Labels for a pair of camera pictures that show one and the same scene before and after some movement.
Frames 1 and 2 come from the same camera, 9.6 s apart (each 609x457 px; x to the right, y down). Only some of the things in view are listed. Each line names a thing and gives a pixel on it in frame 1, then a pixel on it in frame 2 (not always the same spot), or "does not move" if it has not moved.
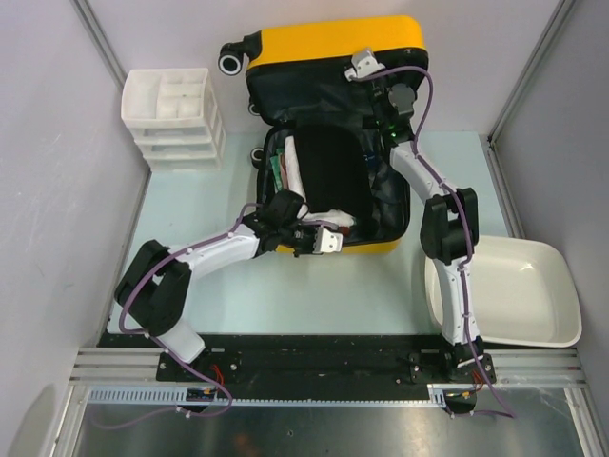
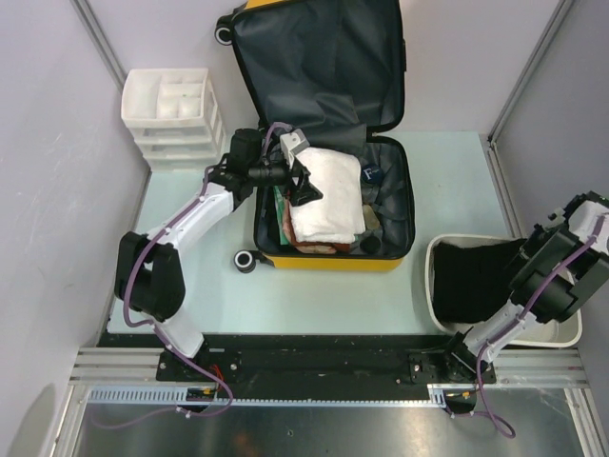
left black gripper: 310,248 to 304,192
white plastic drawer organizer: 173,118 does not move
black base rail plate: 230,361 does not move
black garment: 333,171 to 471,284
